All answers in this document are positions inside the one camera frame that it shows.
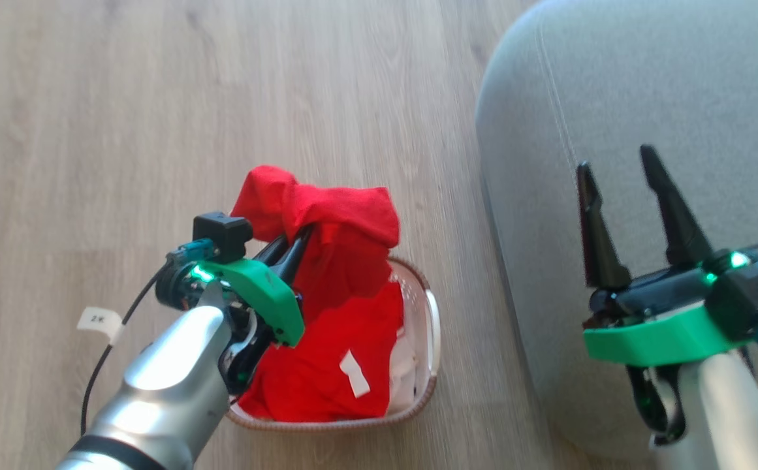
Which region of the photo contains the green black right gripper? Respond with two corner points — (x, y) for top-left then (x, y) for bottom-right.
(576, 144), (757, 447)

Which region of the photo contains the grey fabric sofa seat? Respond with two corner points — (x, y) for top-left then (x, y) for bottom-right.
(475, 0), (758, 470)

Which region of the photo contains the white paper cable label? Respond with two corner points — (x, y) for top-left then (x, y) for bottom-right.
(77, 306), (123, 346)

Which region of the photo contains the black cable with teal plug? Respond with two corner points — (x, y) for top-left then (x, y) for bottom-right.
(80, 239), (215, 437)

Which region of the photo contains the red basketball jersey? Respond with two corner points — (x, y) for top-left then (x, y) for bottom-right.
(230, 164), (406, 422)

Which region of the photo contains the white basket with brown rim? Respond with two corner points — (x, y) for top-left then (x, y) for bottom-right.
(225, 256), (442, 432)

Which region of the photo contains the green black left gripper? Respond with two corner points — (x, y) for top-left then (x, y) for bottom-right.
(155, 225), (315, 395)

